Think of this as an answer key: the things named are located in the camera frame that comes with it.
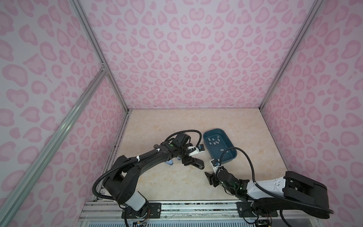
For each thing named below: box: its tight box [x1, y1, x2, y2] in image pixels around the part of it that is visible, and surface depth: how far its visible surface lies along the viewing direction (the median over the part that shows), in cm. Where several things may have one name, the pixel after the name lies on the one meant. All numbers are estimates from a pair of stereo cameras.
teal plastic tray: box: [202, 128, 238, 164], surface depth 100 cm
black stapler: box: [194, 157, 205, 170], surface depth 90 cm
